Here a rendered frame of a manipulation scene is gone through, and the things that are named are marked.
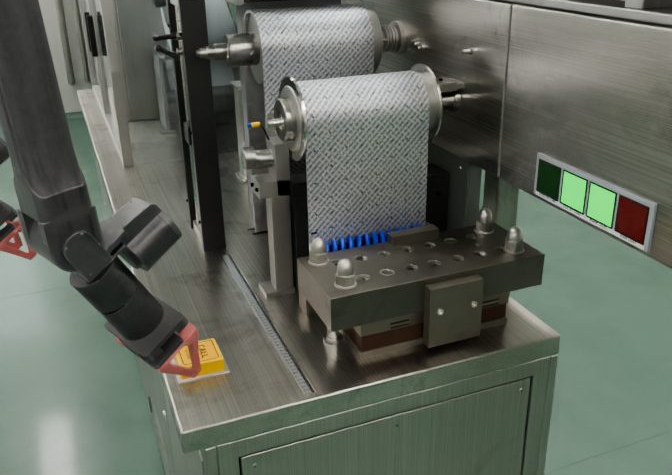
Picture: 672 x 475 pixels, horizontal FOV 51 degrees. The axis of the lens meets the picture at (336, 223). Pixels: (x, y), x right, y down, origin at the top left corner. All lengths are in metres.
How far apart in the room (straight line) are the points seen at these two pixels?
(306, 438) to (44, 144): 0.63
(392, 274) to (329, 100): 0.31
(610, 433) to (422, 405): 1.45
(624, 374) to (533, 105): 1.84
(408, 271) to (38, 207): 0.64
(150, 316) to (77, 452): 1.72
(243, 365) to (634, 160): 0.67
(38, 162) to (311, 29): 0.81
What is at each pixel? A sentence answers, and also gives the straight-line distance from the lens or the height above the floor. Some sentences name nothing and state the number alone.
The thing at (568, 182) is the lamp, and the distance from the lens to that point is 1.14.
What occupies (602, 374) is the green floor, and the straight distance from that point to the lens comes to 2.88.
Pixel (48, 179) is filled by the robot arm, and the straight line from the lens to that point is 0.76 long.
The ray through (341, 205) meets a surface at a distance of 1.27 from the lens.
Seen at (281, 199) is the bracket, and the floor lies 1.10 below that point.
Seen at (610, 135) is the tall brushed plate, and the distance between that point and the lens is 1.07.
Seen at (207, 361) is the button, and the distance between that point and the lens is 1.17.
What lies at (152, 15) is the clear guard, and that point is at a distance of 2.17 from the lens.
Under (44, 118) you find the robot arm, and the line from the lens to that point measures 0.75.
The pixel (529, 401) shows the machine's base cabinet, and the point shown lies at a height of 0.77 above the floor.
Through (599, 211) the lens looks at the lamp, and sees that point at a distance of 1.09.
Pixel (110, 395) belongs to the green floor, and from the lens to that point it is 2.78.
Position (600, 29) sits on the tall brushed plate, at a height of 1.42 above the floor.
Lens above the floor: 1.56
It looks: 23 degrees down
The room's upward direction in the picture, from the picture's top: 1 degrees counter-clockwise
